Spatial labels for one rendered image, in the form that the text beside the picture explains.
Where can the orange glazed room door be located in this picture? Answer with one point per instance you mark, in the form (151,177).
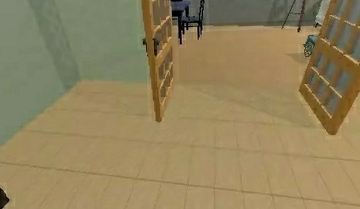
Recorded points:
(155,76)
(337,87)

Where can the dark blue table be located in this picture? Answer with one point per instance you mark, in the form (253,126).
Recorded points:
(179,9)

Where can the white rounded object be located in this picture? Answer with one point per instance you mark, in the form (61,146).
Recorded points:
(324,7)

